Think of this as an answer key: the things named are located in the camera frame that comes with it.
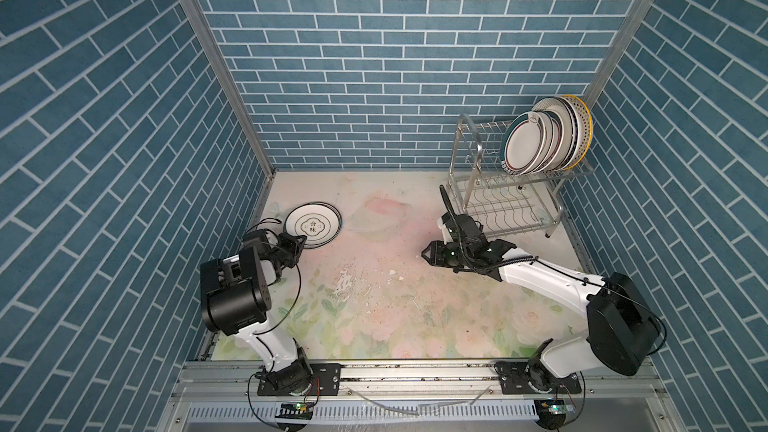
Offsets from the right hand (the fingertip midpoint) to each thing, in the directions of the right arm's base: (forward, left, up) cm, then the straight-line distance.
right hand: (427, 254), depth 85 cm
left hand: (+7, +37, -4) cm, 38 cm away
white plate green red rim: (+25, -25, +22) cm, 42 cm away
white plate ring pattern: (+14, +37, -7) cm, 40 cm away
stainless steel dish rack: (+27, -25, -5) cm, 37 cm away
